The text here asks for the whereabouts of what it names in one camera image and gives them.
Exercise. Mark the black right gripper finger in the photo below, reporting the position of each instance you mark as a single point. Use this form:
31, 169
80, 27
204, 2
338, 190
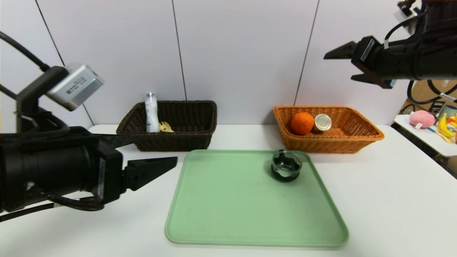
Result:
360, 77
341, 51

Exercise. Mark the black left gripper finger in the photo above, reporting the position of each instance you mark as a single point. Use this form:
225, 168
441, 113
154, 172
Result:
119, 140
150, 171

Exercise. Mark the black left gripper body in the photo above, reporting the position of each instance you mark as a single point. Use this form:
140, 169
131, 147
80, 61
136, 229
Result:
107, 175

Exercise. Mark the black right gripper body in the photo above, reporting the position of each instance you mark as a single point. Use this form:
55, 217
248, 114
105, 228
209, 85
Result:
366, 51

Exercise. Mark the white spray bottle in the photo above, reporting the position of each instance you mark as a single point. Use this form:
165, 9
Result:
152, 114

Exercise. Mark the gold lid tin can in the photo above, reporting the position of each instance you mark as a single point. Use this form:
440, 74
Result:
323, 122

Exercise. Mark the orange fruit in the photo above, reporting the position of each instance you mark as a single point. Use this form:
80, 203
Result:
302, 123

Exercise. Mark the glass bowl black insert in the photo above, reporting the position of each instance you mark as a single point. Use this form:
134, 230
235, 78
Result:
286, 167

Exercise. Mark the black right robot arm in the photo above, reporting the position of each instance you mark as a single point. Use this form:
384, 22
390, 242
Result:
421, 53

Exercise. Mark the dark brown wicker basket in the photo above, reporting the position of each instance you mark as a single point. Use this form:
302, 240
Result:
185, 125

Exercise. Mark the orange wicker basket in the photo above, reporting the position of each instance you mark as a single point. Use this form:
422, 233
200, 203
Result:
342, 141

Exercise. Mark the pink plush toy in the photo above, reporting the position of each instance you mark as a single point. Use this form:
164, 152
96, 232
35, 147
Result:
421, 119

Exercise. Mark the small black box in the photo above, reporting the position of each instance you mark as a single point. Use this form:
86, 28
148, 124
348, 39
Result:
435, 107

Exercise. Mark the white side table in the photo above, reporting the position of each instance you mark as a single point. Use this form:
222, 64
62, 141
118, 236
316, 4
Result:
425, 137

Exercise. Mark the teal cup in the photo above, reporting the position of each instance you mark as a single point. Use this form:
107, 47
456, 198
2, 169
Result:
449, 111

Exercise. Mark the yellow banana toy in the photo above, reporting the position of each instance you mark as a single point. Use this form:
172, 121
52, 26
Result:
444, 130

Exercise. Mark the light green plastic tray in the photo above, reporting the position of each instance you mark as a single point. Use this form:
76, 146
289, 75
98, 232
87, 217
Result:
242, 207

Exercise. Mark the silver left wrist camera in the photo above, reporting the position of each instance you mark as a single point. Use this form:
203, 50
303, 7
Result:
76, 85

